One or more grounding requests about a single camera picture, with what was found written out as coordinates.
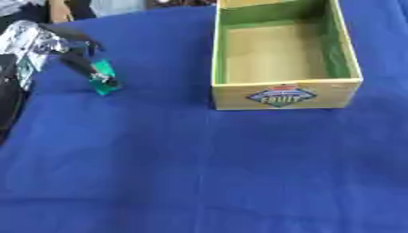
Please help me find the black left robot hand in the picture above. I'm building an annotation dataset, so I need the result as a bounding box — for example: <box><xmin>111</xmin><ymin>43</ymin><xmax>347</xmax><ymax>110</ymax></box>
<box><xmin>36</xmin><ymin>22</ymin><xmax>121</xmax><ymax>87</ymax></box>

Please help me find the green rectangular block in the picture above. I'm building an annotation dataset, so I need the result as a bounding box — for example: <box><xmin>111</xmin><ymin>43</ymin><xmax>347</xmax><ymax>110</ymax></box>
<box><xmin>87</xmin><ymin>58</ymin><xmax>125</xmax><ymax>96</ymax></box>

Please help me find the tan cardboard box green inside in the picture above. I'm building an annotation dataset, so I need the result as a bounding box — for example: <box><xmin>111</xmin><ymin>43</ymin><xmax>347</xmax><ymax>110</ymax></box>
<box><xmin>210</xmin><ymin>0</ymin><xmax>365</xmax><ymax>111</ymax></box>

